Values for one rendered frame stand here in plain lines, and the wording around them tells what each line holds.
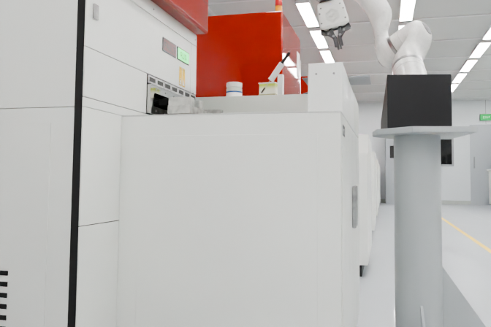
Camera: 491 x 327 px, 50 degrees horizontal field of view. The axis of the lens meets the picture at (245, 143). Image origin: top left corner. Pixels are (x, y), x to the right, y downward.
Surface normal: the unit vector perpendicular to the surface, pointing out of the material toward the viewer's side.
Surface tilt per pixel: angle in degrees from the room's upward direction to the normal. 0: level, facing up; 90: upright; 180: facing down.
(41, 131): 90
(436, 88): 90
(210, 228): 90
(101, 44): 90
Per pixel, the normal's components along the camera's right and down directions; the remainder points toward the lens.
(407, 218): -0.64, -0.06
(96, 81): 0.97, 0.00
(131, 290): -0.25, -0.07
